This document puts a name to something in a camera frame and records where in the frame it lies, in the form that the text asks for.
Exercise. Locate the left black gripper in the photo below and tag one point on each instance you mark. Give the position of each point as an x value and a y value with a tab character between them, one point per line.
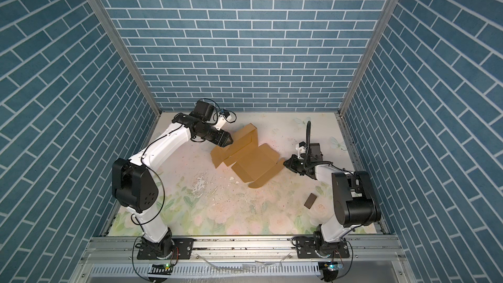
222	138

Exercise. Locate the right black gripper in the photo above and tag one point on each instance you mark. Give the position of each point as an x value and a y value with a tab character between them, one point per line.
292	166

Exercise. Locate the small brown cardboard piece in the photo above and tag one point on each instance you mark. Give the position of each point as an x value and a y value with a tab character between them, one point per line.
310	201

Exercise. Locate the brown cardboard box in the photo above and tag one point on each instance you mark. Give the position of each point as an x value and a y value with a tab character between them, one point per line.
254	164

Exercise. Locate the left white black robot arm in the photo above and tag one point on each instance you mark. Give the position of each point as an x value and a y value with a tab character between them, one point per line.
134	179

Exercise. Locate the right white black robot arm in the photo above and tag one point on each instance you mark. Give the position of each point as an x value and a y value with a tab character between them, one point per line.
355	202

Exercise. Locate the right green circuit board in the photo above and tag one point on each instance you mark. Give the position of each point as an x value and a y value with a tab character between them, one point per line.
331	266

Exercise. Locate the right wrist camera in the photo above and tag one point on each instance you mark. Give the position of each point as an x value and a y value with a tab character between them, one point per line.
301	151

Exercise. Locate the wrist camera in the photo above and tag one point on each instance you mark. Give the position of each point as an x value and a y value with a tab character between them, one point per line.
223	117
301	151

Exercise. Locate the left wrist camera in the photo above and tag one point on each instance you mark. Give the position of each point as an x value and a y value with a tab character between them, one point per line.
223	117

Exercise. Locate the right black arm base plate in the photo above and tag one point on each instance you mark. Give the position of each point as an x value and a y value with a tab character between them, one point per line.
310	248

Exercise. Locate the aluminium mounting rail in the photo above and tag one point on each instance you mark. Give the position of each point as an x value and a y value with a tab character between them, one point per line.
262	248

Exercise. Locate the white slotted cable duct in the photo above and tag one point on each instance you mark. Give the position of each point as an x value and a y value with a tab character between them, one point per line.
203	270

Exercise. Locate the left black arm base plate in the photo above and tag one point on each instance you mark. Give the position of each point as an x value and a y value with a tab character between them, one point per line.
173	248

